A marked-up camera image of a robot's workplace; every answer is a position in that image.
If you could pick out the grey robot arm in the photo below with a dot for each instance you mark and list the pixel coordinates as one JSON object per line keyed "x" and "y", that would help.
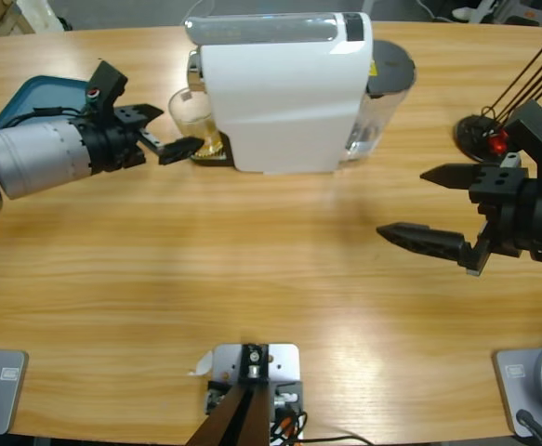
{"x": 24, "y": 162}

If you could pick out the red coffee capsule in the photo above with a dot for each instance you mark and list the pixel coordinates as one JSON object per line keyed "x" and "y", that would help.
{"x": 498, "y": 143}

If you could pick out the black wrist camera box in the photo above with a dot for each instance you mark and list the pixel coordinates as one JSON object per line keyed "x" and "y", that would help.
{"x": 105, "y": 86}
{"x": 538, "y": 130}

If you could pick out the clear drinking glass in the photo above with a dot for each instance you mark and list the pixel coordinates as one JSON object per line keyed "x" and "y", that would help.
{"x": 196, "y": 116}

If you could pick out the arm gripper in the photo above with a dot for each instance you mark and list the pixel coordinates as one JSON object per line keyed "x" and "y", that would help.
{"x": 507, "y": 204}
{"x": 112, "y": 144}

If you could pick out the dark camera post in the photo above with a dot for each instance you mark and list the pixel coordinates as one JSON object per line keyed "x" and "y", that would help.
{"x": 242, "y": 418}

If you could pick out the teal plastic tray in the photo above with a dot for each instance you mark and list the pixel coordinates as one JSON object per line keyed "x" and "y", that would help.
{"x": 38, "y": 100}

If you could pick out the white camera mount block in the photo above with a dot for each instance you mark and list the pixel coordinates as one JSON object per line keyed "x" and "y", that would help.
{"x": 284, "y": 362}

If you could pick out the black orange device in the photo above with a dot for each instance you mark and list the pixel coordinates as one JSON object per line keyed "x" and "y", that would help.
{"x": 526, "y": 18}

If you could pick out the white capsule coffee machine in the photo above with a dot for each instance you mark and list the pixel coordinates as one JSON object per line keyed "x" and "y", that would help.
{"x": 280, "y": 102}

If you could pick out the black capsule holder with rods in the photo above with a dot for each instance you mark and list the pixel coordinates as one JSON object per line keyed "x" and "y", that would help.
{"x": 472, "y": 135}

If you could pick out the white foam packing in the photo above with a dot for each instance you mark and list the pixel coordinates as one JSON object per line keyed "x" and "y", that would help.
{"x": 38, "y": 16}

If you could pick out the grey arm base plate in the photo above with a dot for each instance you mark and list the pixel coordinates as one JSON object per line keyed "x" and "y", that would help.
{"x": 5, "y": 395}
{"x": 517, "y": 385}

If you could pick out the white paper tab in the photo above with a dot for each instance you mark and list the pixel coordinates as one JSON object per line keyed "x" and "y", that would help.
{"x": 203, "y": 364}

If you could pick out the clear water tank black lid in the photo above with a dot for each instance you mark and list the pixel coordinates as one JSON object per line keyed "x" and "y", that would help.
{"x": 391, "y": 65}

